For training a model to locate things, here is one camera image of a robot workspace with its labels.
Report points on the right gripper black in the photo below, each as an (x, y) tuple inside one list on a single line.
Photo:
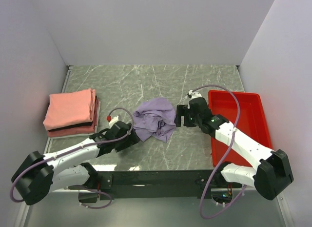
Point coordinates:
[(181, 110)]

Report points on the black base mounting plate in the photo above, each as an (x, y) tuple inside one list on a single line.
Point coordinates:
[(146, 184)]

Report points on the aluminium rail frame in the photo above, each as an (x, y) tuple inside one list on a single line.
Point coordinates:
[(24, 208)]

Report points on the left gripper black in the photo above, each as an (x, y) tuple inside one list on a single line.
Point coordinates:
[(130, 139)]

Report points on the folded dusty red t-shirt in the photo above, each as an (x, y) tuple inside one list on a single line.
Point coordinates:
[(95, 121)]

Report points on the folded salmon pink t-shirt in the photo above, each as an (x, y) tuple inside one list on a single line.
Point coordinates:
[(83, 94)]

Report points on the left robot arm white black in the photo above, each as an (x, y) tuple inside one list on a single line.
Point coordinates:
[(40, 174)]

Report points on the folded black t-shirt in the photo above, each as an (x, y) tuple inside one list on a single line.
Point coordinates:
[(80, 124)]

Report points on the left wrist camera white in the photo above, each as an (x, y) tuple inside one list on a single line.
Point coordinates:
[(112, 120)]

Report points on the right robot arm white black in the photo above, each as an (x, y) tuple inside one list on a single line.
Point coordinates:
[(269, 171)]

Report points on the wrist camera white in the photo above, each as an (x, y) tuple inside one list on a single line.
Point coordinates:
[(112, 120), (192, 95)]

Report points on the purple t-shirt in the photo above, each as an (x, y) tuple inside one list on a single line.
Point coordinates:
[(155, 118)]

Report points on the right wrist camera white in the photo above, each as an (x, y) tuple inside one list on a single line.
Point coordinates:
[(192, 95)]

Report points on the red plastic bin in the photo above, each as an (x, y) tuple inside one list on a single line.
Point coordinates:
[(252, 122)]

